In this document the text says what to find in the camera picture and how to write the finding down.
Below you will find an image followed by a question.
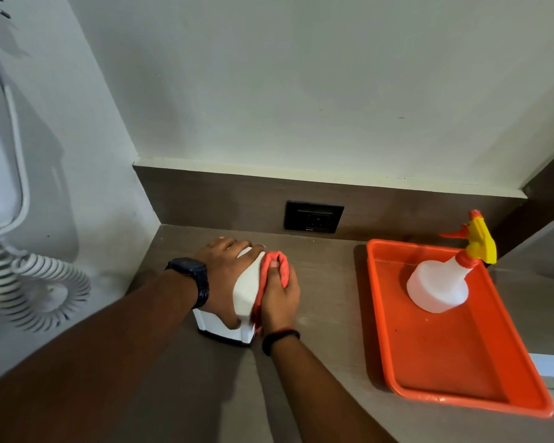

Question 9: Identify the person's right hand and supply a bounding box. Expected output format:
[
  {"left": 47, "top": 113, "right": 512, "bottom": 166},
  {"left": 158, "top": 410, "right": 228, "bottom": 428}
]
[{"left": 259, "top": 260, "right": 301, "bottom": 337}]

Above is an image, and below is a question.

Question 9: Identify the person's left hand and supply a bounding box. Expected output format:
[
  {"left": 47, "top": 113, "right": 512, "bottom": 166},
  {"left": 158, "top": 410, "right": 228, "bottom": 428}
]
[{"left": 195, "top": 237, "right": 267, "bottom": 331}]

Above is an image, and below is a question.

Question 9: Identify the orange cleaning cloth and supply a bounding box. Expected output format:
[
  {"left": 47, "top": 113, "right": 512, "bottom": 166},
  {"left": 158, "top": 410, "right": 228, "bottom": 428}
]
[{"left": 251, "top": 251, "right": 291, "bottom": 329}]

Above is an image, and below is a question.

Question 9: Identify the white box with black base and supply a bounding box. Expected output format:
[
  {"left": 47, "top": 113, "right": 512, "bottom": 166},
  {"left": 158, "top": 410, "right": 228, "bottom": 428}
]
[{"left": 192, "top": 246, "right": 267, "bottom": 348}]

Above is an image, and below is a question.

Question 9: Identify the person's right forearm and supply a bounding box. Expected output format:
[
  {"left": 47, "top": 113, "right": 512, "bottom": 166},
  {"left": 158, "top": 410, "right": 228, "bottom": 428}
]
[{"left": 269, "top": 336, "right": 398, "bottom": 443}]

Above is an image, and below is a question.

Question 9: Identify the person's left forearm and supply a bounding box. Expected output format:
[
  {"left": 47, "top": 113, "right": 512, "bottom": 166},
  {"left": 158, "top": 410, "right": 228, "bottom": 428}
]
[{"left": 0, "top": 269, "right": 199, "bottom": 443}]

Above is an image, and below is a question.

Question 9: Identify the black and red wristband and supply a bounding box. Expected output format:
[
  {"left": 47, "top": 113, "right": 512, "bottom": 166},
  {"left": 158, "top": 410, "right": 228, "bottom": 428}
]
[{"left": 262, "top": 328, "right": 301, "bottom": 357}]

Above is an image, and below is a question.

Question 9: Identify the black smartwatch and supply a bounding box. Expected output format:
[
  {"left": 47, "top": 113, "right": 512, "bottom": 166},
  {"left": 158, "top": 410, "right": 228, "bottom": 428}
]
[{"left": 165, "top": 257, "right": 210, "bottom": 310}]

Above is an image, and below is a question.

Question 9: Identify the brown wooden backsplash panel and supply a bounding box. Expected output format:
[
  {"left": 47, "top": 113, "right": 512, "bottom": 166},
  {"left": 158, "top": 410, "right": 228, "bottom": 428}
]
[{"left": 133, "top": 142, "right": 554, "bottom": 260}]

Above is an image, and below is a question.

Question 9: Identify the white spray bottle yellow trigger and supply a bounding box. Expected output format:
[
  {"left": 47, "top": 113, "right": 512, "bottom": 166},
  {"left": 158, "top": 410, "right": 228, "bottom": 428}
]
[{"left": 406, "top": 210, "right": 498, "bottom": 314}]

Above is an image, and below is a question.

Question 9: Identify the orange plastic tray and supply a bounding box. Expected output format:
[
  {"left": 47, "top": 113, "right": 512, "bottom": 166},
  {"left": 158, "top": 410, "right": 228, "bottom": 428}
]
[{"left": 366, "top": 239, "right": 554, "bottom": 419}]

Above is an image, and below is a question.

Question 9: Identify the black wall socket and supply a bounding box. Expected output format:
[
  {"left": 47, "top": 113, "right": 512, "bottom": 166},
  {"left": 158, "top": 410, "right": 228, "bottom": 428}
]
[{"left": 284, "top": 200, "right": 345, "bottom": 235}]

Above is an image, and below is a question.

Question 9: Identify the white coiled cord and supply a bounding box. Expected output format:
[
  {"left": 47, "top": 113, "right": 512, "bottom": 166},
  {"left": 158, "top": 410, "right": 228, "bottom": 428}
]
[{"left": 0, "top": 239, "right": 92, "bottom": 333}]

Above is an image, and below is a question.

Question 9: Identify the white wall-mounted hair dryer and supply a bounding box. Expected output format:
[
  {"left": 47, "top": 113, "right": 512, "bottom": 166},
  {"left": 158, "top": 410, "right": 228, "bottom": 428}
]
[{"left": 0, "top": 0, "right": 31, "bottom": 241}]

